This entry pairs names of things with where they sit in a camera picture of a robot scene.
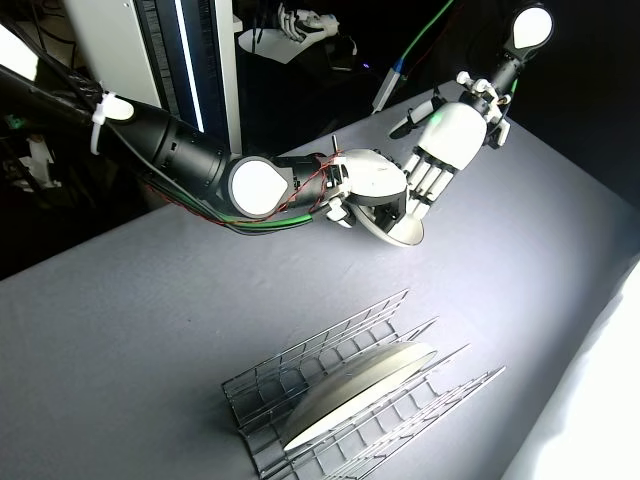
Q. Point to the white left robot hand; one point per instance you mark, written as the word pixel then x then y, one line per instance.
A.
pixel 455 132

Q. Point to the white plastic part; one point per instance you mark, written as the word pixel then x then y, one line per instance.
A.
pixel 40 160

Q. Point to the white display stand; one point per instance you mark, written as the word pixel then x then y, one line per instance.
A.
pixel 270 45

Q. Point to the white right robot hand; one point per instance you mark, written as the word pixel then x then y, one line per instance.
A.
pixel 375 175

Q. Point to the spare white robotic hand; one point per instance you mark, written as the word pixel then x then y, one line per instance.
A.
pixel 310 22

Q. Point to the white robot torso column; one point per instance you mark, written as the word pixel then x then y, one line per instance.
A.
pixel 120 50

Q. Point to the grey tablecloth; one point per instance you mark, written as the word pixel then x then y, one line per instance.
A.
pixel 150 325

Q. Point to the white adapter with blue plug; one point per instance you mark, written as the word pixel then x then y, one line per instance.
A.
pixel 385 92

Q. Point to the white ginkgo print plate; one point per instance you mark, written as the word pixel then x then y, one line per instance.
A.
pixel 360 385
pixel 407 235

